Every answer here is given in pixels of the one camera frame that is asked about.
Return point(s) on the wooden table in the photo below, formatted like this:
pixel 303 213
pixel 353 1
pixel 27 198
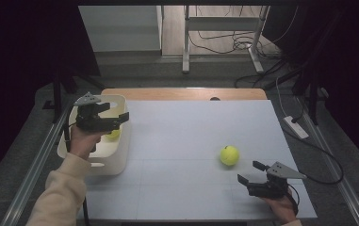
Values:
pixel 167 94

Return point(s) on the white cabinet panel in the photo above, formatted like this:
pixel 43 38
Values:
pixel 120 28

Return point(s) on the yellow tennis ball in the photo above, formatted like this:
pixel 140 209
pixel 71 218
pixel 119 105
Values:
pixel 113 135
pixel 229 155

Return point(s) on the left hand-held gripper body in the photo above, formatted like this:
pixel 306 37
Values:
pixel 92 121

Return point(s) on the aluminium rail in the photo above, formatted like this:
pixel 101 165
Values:
pixel 340 175
pixel 32 172

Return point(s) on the white power strip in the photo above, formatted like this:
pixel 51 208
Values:
pixel 296 127

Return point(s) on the white plastic basket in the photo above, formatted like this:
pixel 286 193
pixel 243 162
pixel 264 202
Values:
pixel 111 163

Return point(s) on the person's left hand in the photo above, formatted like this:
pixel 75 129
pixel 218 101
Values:
pixel 83 142

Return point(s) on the black tripod stand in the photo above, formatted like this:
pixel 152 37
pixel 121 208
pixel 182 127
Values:
pixel 312 94
pixel 57 94

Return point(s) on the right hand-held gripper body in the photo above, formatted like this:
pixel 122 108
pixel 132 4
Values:
pixel 271 185

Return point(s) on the person's right hand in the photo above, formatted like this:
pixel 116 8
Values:
pixel 282 207

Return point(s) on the white table board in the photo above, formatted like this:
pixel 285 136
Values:
pixel 183 141

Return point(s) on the white metal stand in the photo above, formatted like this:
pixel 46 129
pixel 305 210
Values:
pixel 185 37

